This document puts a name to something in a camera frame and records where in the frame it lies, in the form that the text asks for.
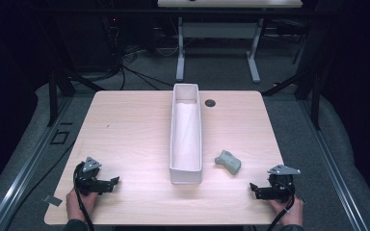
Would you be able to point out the white desk with metal legs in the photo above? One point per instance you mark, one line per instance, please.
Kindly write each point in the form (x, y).
(218, 29)

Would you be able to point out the pale green toy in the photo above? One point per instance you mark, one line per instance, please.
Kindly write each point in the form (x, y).
(228, 162)

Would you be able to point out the long white box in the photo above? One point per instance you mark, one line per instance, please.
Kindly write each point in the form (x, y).
(186, 134)

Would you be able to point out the aluminium floor rail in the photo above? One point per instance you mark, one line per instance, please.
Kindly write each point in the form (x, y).
(25, 170)
(330, 163)

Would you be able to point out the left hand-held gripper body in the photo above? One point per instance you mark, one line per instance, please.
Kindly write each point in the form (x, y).
(89, 179)

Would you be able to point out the person's right hand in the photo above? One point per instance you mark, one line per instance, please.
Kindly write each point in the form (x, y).
(290, 211)

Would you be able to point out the black metal stand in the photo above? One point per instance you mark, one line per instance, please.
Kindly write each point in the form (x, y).
(311, 80)
(56, 89)

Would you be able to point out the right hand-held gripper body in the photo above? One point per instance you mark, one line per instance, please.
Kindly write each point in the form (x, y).
(277, 186)

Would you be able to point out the person's left hand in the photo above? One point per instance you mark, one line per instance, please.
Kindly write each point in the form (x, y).
(77, 205)

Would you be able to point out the grey tape piece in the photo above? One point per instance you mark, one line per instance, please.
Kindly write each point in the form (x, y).
(52, 200)

